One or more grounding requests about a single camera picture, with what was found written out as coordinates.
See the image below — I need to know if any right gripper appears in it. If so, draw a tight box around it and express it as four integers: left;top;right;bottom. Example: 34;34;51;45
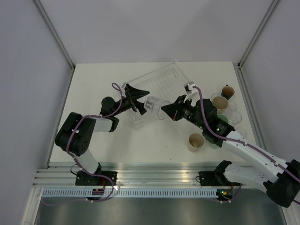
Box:
162;94;206;130

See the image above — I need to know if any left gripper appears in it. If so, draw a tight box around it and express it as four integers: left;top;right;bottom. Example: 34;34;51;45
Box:
112;84;154;116

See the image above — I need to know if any white wire dish rack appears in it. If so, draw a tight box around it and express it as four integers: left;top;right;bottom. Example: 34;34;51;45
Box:
121;60;191;129

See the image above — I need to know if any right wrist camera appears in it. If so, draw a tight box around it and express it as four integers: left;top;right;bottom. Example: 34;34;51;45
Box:
183;82;198;103

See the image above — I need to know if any left frame post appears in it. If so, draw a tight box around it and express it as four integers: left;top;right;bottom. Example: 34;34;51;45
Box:
32;0;75;72

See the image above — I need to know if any dark brown cup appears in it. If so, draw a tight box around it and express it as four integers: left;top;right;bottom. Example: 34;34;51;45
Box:
221;84;235;100

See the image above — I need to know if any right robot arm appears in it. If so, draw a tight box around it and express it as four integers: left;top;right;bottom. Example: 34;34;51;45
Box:
162;96;300;208

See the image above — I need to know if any peach cup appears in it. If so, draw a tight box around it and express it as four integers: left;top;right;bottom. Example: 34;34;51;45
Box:
187;133;205;152

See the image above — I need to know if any white slotted cable duct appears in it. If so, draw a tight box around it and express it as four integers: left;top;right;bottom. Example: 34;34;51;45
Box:
43;188;218;198

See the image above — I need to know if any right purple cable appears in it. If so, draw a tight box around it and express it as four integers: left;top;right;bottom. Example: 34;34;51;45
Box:
193;86;300;204

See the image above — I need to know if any tall green cup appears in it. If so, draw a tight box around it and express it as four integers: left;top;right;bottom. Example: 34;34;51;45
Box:
209;143;220;149

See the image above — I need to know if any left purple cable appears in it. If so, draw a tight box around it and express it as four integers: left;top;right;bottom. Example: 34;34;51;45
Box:
42;82;125;206

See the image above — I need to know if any frame post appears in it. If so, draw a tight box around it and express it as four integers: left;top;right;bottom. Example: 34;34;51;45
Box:
32;0;75;72
237;0;281;70

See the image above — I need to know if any beige plastic cup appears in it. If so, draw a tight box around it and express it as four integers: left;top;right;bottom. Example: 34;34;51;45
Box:
212;96;229;114

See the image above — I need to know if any large clear glass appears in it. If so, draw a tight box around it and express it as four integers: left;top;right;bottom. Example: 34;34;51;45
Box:
225;111;242;125

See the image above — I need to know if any purple cable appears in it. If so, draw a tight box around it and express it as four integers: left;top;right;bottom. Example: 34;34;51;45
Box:
42;82;125;206
193;86;300;204

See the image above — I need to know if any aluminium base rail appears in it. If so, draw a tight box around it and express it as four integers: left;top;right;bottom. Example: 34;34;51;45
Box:
33;162;218;188

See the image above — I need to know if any right frame post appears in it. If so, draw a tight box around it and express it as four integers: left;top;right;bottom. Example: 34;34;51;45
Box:
237;0;281;70

